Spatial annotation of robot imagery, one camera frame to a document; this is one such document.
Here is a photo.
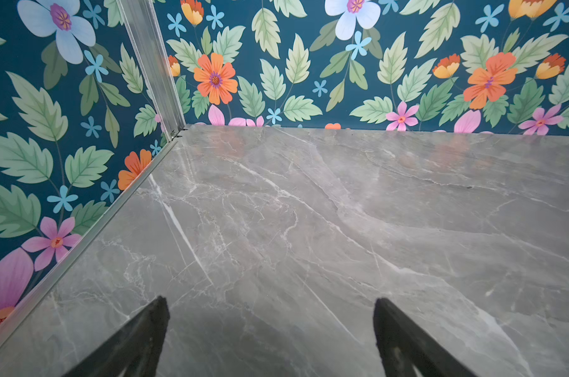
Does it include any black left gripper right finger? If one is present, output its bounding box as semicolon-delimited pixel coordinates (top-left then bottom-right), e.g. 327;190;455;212
373;298;475;377

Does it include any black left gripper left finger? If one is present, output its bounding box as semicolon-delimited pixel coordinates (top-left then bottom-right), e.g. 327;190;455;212
65;296;171;377

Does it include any aluminium frame corner post left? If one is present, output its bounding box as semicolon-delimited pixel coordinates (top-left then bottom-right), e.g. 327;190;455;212
117;0;187;141

